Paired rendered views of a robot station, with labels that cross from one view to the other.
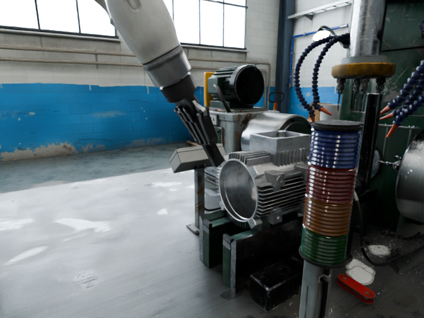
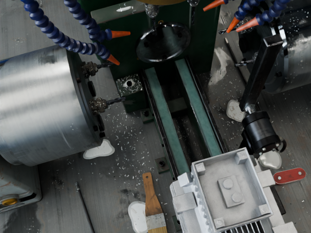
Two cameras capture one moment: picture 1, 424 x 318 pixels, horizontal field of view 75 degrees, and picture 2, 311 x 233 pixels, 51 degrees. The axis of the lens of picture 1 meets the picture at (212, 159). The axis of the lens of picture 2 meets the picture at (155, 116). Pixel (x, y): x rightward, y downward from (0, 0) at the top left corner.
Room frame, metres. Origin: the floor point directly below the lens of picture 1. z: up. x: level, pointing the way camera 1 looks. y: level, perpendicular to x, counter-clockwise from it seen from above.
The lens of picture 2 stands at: (0.77, -0.04, 1.70)
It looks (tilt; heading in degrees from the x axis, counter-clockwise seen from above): 65 degrees down; 296
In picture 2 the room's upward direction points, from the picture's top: 10 degrees counter-clockwise
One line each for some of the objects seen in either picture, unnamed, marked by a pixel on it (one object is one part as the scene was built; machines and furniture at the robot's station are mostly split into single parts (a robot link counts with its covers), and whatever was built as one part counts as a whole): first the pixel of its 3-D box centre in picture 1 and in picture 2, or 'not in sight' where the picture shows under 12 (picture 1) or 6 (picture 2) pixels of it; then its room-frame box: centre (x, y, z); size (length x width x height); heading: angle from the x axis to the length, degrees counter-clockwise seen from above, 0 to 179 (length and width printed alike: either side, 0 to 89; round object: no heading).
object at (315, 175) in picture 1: (330, 179); not in sight; (0.35, -0.16, 1.14); 0.06 x 0.06 x 0.04
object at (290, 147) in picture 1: (279, 147); (228, 192); (0.72, -0.18, 1.11); 0.12 x 0.11 x 0.07; 122
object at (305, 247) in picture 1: (323, 240); not in sight; (0.35, -0.16, 1.05); 0.06 x 0.06 x 0.04
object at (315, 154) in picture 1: (334, 146); not in sight; (0.35, -0.16, 1.19); 0.06 x 0.06 x 0.04
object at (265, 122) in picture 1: (268, 141); (27, 111); (1.19, -0.25, 1.04); 0.37 x 0.25 x 0.25; 33
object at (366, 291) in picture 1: (354, 288); (288, 176); (0.55, -0.33, 0.81); 0.09 x 0.03 x 0.02; 29
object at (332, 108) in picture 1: (329, 115); not in sight; (3.00, -1.26, 0.99); 0.24 x 0.22 x 0.24; 31
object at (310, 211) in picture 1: (327, 211); not in sight; (0.35, -0.16, 1.10); 0.06 x 0.06 x 0.04
